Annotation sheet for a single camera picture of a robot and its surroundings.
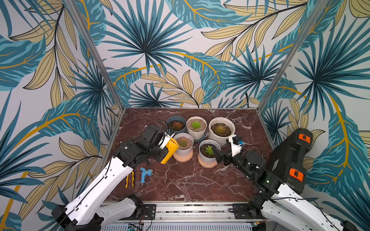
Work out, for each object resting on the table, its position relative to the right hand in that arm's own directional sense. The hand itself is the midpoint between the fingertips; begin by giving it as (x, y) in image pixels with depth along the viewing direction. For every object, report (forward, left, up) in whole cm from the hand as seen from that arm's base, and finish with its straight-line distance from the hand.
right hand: (220, 143), depth 71 cm
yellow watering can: (0, +24, 0) cm, 24 cm away
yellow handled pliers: (-8, +51, -23) cm, 57 cm away
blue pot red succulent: (+25, +22, -14) cm, 36 cm away
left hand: (-2, +29, -1) cm, 29 cm away
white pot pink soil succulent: (+10, +17, -14) cm, 24 cm away
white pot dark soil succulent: (0, +5, -15) cm, 16 cm away
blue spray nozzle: (-5, +41, -22) cm, 47 cm away
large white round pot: (+19, -5, -13) cm, 23 cm away
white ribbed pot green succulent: (+22, +9, -13) cm, 27 cm away
